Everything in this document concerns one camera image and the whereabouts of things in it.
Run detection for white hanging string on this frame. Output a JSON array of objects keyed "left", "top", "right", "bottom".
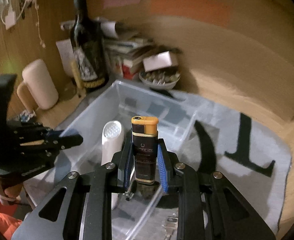
[{"left": 34, "top": 2, "right": 47, "bottom": 48}]

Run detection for tan cylinder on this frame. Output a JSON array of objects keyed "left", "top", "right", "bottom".
[{"left": 16, "top": 82, "right": 36, "bottom": 114}]

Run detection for person's left forearm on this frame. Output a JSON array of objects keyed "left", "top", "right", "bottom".
[{"left": 0, "top": 180, "right": 21, "bottom": 205}]

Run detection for white bowl of small bits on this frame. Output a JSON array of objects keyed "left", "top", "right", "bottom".
[{"left": 139, "top": 70, "right": 181, "bottom": 90}]

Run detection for silver metal cylinder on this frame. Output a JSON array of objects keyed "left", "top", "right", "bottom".
[{"left": 124, "top": 181, "right": 137, "bottom": 202}]

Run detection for white handheld massager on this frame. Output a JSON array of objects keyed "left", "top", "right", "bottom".
[{"left": 101, "top": 120, "right": 125, "bottom": 210}]

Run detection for stack of books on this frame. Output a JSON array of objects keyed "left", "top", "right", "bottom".
[{"left": 104, "top": 34, "right": 157, "bottom": 79}]

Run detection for yellow stick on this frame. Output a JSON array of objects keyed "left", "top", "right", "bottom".
[{"left": 71, "top": 61, "right": 84, "bottom": 98}]

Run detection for dark wine bottle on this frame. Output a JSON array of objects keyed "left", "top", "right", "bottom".
[{"left": 69, "top": 0, "right": 109, "bottom": 89}]

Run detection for clear plastic storage box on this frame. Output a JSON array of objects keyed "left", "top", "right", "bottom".
[{"left": 23, "top": 80, "right": 198, "bottom": 240}]

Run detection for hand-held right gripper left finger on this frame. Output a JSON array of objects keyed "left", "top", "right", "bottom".
[{"left": 12, "top": 140, "right": 137, "bottom": 240}]

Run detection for rolled white paper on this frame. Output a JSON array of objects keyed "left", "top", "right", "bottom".
[{"left": 60, "top": 17, "right": 117, "bottom": 39}]

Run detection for orange sticky note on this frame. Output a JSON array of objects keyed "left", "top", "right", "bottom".
[{"left": 150, "top": 0, "right": 231, "bottom": 27}]

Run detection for small cardboard box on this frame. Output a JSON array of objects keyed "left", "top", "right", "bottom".
[{"left": 143, "top": 51, "right": 180, "bottom": 72}]

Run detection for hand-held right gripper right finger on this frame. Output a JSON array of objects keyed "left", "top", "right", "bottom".
[{"left": 156, "top": 139, "right": 277, "bottom": 240}]

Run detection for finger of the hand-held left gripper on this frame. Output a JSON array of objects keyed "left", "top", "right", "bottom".
[
  {"left": 46, "top": 129, "right": 65, "bottom": 141},
  {"left": 47, "top": 133, "right": 84, "bottom": 156}
]

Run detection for white paper note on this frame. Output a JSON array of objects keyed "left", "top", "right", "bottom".
[{"left": 56, "top": 39, "right": 75, "bottom": 77}]

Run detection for cream cylinder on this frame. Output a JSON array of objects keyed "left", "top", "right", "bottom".
[{"left": 22, "top": 59, "right": 59, "bottom": 110}]

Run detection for grey mat with black letters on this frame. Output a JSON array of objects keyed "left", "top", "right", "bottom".
[{"left": 24, "top": 89, "right": 293, "bottom": 240}]

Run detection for brown and gold lighter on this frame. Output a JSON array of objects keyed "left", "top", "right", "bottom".
[{"left": 131, "top": 116, "right": 159, "bottom": 184}]

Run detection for white charger with cable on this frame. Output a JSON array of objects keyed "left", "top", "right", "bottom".
[{"left": 4, "top": 11, "right": 19, "bottom": 29}]

